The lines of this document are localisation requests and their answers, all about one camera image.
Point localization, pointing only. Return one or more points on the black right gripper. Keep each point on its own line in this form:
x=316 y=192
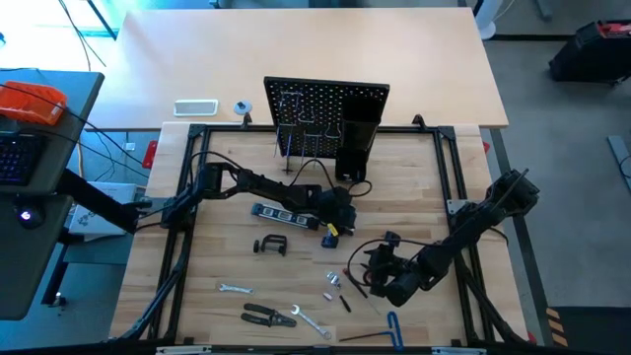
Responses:
x=401 y=283

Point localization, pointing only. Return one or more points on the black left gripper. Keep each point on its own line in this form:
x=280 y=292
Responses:
x=337 y=207

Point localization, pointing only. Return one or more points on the black spirit level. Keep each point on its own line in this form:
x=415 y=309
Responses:
x=286 y=217

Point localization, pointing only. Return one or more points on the chrome socket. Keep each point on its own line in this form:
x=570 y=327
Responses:
x=328 y=296
x=337 y=283
x=331 y=276

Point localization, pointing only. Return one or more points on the black C-clamp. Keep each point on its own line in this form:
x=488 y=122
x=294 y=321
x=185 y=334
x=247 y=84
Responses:
x=275 y=238

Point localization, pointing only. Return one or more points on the small black precision screwdriver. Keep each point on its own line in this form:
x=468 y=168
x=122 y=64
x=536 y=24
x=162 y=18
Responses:
x=345 y=303

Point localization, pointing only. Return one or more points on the large chrome combination wrench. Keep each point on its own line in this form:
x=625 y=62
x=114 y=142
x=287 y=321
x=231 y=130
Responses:
x=310 y=321

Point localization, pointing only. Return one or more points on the small chrome combination wrench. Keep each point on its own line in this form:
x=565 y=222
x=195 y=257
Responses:
x=236 y=289

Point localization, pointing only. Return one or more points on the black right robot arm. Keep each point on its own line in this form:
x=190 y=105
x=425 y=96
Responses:
x=473 y=222

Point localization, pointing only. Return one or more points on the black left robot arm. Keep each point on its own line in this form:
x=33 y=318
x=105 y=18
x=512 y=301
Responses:
x=266 y=190

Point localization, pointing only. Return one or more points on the wide chrome peg hook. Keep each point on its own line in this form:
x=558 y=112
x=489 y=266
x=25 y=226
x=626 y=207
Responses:
x=291 y=92

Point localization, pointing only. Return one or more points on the yellow tag label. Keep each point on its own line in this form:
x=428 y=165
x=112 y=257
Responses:
x=333 y=229

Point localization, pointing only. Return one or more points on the small black pegboard bin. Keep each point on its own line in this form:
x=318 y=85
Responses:
x=351 y=165

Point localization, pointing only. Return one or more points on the long chrome loop hook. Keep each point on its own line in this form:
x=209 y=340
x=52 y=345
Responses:
x=315 y=148
x=291 y=143

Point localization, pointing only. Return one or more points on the silver mounting plate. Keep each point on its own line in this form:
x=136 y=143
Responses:
x=452 y=206

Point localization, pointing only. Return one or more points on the tall black pegboard bin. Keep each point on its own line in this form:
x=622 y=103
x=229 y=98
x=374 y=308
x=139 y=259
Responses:
x=362 y=111

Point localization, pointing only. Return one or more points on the black metal pegboard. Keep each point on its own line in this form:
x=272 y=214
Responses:
x=320 y=103

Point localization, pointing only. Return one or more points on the red table clamp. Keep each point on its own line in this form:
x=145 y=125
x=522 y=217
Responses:
x=531 y=337
x=486 y=148
x=150 y=154

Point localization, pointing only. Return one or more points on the beige table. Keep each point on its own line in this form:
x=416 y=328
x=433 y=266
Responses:
x=296 y=49

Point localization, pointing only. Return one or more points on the white rectangular tray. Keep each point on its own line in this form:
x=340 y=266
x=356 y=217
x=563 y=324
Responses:
x=195 y=107

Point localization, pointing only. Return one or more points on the black floor mat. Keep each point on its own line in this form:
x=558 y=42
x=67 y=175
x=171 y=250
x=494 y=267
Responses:
x=596 y=330

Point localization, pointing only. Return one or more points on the black diagonal support beam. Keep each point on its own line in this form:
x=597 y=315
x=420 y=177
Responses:
x=89 y=197

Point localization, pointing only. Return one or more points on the black equipment case red lid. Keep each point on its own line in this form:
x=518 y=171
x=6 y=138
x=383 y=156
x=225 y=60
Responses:
x=586 y=54

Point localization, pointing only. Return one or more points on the small metal caster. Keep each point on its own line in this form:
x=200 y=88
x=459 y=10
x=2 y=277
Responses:
x=59 y=298

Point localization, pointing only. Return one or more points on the black computer mouse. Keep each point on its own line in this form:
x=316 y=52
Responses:
x=28 y=215

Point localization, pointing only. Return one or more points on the dark grey desk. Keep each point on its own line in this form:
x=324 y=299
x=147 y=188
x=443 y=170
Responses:
x=29 y=276

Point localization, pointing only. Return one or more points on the black keyboard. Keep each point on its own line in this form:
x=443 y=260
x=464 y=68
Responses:
x=17 y=158

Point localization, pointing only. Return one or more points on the orange plastic case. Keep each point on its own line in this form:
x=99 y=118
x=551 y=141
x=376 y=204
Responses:
x=29 y=101

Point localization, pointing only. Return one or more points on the black frame clamp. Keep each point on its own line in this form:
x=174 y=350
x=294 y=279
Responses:
x=419 y=120
x=246 y=119

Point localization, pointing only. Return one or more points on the silver bracket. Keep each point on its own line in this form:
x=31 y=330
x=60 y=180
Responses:
x=458 y=351
x=182 y=350

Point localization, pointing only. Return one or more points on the black aluminium table frame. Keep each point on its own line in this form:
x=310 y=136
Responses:
x=227 y=129

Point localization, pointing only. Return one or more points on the white pedestal base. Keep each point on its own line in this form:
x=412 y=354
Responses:
x=488 y=27

